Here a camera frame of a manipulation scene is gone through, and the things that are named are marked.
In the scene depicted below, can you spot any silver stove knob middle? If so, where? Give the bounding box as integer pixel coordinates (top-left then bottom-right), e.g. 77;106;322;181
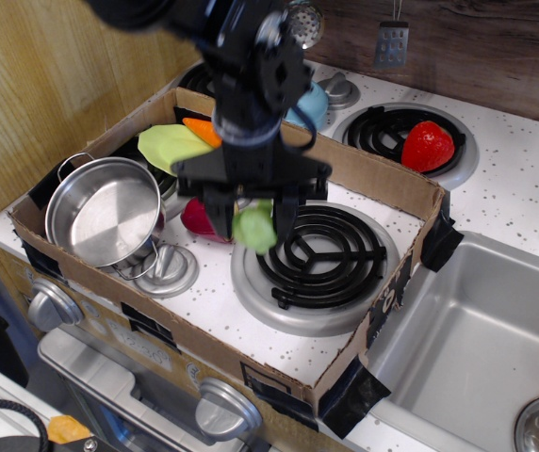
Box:
234;197;252;213

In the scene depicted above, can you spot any light blue plastic bowl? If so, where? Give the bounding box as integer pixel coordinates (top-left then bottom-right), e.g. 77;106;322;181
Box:
285;82;329;131

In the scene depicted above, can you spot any silver stove knob front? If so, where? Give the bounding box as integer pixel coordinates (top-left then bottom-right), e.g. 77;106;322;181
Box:
130;244;199;299

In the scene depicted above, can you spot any back right black burner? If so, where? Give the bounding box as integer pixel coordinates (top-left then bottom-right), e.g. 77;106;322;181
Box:
333;103;480;190

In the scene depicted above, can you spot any front right black burner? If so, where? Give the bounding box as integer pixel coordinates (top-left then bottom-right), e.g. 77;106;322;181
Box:
231;202;400;337

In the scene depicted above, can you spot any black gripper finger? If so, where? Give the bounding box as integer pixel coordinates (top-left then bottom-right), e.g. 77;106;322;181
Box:
202;186;237;240
272;186;303;241

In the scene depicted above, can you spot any silver oven door handle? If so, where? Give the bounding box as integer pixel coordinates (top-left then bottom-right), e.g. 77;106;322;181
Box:
37;326;214;446

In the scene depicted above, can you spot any silver metal pot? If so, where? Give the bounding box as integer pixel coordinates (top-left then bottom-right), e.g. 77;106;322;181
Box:
45;152;165;281

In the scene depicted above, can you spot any silver stove knob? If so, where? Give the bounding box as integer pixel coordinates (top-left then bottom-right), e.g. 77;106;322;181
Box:
234;197;252;213
318;72;361;110
130;244;199;299

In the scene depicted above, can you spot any cardboard fence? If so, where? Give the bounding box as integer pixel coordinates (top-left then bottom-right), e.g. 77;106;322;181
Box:
7;86;465;440

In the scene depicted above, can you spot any silver sink basin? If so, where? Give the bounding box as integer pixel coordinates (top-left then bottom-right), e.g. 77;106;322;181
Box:
368;233;539;451

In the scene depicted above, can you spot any silver stove knob back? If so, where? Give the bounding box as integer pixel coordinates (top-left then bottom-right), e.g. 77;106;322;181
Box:
318;72;361;110

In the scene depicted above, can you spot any orange toy carrot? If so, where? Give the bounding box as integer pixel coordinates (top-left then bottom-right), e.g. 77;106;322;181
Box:
183;118;222;148

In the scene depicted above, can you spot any silver oven knob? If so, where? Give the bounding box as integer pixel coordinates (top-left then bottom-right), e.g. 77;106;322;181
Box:
27;278;84;332
195;378;263;442

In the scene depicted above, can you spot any red toy strawberry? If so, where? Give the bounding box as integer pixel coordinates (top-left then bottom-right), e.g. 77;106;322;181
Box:
400;121;455;173

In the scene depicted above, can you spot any green toy broccoli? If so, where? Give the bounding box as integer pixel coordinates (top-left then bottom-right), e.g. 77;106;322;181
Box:
232;200;278;255

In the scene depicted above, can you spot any hanging metal spatula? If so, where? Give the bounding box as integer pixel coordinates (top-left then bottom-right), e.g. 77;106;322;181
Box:
373;1;410;70

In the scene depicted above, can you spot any black cable bottom left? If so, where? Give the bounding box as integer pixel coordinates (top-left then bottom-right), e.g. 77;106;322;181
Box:
0;398;50;452

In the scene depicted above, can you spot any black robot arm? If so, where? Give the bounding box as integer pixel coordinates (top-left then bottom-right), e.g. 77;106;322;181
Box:
89;1;332;241

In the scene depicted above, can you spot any yellow-green plastic plate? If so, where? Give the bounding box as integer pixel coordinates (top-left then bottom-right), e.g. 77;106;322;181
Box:
138;124;213;176

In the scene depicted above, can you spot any silver oven knob left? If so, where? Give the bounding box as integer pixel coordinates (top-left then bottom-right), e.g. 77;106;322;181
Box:
27;278;84;332

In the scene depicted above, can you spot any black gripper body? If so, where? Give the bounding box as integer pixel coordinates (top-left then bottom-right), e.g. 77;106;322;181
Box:
171;136;332;201

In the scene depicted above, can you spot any back left black burner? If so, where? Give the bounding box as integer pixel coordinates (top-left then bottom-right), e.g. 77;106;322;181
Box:
176;63;215;98

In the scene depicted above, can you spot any red toy radish half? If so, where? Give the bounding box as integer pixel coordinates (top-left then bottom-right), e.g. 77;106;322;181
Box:
180;198;232;243

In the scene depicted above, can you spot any silver oven knob right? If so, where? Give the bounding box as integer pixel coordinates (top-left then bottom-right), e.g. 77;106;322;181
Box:
195;378;263;442

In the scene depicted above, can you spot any orange object bottom left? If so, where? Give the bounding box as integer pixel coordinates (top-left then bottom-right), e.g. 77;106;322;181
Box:
46;414;91;444

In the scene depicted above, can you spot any hanging metal strainer ladle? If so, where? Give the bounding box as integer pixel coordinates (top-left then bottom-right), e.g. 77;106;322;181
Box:
286;0;325;50

